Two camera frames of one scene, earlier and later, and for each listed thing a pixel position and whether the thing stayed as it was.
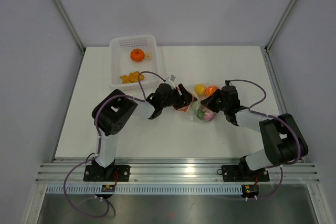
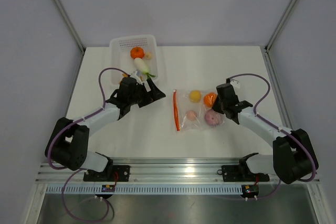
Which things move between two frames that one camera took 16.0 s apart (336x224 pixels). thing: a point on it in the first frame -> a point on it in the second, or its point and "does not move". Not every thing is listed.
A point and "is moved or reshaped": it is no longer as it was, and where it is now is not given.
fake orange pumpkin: [137, 54] does not move
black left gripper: [185, 95] -> [154, 93]
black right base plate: [243, 173] does not move
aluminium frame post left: [74, 32] does not move
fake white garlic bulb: [148, 56] does not move
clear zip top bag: [200, 111] is moved or reshaped
